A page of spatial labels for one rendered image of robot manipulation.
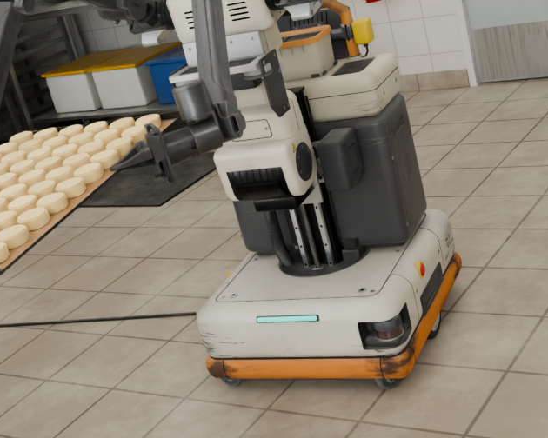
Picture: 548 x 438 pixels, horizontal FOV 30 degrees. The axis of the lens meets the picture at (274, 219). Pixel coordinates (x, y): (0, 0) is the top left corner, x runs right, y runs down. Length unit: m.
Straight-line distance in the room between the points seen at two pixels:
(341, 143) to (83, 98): 3.70
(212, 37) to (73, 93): 4.38
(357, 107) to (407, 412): 0.84
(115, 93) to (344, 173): 3.48
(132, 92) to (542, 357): 3.66
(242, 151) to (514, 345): 0.94
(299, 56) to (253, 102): 0.28
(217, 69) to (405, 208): 1.15
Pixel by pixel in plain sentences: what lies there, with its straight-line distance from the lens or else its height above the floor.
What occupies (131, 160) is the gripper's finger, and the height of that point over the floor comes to 1.00.
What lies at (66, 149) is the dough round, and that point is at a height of 1.02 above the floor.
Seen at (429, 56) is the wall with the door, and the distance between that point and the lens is 5.60.
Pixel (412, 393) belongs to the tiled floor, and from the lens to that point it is 2.79.
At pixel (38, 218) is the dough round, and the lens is 1.63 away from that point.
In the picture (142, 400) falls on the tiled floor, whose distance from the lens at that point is 3.14.
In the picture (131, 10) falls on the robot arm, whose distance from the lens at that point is 2.57.
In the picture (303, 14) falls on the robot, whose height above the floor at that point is 1.05.
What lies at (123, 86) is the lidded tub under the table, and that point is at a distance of 5.99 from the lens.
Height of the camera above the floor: 1.45
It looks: 20 degrees down
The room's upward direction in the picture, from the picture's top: 15 degrees counter-clockwise
